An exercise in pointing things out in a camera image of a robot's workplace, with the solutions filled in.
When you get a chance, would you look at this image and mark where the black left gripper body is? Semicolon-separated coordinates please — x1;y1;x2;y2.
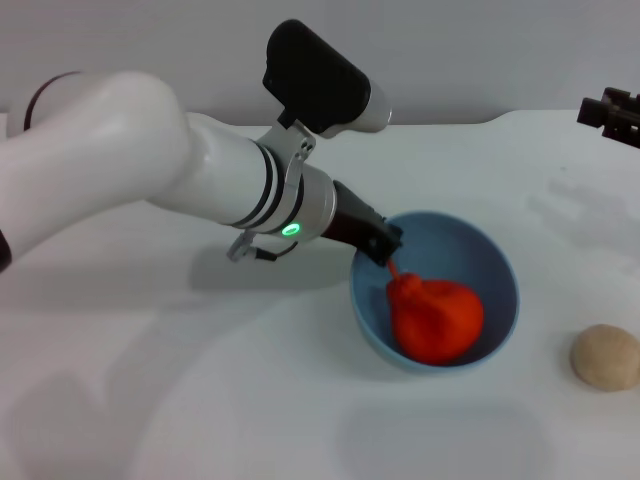
322;179;386;254

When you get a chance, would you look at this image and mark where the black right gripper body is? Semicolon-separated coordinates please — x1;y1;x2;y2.
602;89;640;150

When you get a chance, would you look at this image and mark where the blue bowl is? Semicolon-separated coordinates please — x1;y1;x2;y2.
348;211;520;374

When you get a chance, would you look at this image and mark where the orange toy fruit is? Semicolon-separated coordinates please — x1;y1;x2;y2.
385;257;485;366

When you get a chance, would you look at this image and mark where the round bread bun toy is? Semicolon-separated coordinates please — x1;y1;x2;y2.
571;323;640;393

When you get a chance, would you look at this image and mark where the grey left gripper cable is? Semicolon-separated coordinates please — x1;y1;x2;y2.
227;229;301;264

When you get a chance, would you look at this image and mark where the black and white wrist camera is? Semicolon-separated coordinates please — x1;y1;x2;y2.
262;18;394;139

